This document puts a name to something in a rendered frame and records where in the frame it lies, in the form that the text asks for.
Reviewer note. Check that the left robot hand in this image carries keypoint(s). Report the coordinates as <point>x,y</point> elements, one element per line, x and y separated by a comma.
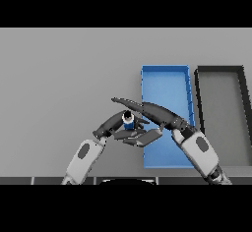
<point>111,124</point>

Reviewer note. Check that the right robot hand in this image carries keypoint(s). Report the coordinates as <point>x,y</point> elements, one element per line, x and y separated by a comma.
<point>157,112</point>

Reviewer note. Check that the blue bin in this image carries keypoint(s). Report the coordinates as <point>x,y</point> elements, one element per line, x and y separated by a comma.
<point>165,88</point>

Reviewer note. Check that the dark grey bin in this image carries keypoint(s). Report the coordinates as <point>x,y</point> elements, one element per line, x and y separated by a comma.
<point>223,111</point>

